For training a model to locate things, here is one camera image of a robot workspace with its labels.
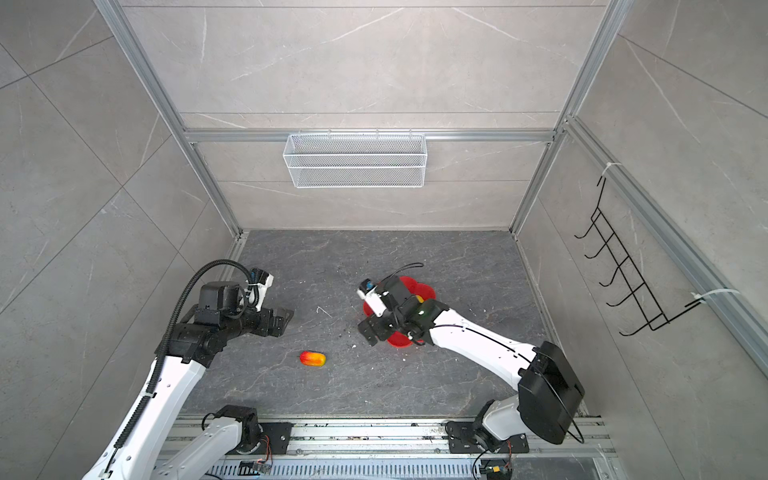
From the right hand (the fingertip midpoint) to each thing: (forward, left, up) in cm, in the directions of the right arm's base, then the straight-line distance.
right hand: (373, 315), depth 81 cm
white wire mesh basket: (+51, +6, +17) cm, 54 cm away
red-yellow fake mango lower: (-8, +18, -11) cm, 23 cm away
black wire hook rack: (-6, -60, +18) cm, 63 cm away
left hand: (0, +25, +8) cm, 26 cm away
